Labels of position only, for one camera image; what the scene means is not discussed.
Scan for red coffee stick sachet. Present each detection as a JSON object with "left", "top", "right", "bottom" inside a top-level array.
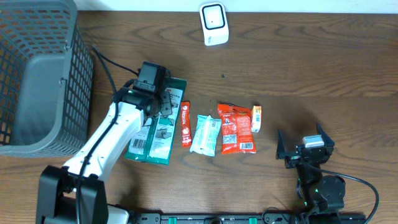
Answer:
[{"left": 181, "top": 101, "right": 192, "bottom": 147}]

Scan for white barcode scanner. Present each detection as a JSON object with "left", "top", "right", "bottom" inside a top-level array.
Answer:
[{"left": 199, "top": 2, "right": 229, "bottom": 46}]

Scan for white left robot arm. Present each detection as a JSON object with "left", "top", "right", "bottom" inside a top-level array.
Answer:
[{"left": 35, "top": 87, "right": 172, "bottom": 223}]

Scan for mint green tissue pack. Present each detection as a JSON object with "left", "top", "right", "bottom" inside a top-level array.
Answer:
[{"left": 190, "top": 115, "right": 221, "bottom": 157}]

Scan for grey plastic mesh basket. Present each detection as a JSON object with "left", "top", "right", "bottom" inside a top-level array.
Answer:
[{"left": 1, "top": 0, "right": 94, "bottom": 157}]

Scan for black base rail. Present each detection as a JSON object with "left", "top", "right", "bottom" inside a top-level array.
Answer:
[{"left": 128, "top": 212, "right": 366, "bottom": 224}]

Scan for green white wipes pack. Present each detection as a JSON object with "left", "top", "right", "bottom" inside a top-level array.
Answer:
[{"left": 124, "top": 78, "right": 187, "bottom": 166}]

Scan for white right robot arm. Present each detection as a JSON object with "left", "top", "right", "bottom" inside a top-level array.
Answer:
[{"left": 275, "top": 124, "right": 346, "bottom": 223}]

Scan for red candy bag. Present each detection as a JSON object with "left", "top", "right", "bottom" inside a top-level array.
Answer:
[{"left": 218, "top": 104, "right": 256, "bottom": 154}]

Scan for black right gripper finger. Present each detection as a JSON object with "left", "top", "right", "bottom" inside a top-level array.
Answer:
[
  {"left": 275, "top": 130, "right": 286, "bottom": 159},
  {"left": 316, "top": 123, "right": 335, "bottom": 148}
]

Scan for small orange tissue pack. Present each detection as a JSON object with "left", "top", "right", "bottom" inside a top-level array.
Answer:
[{"left": 251, "top": 105, "right": 262, "bottom": 133}]

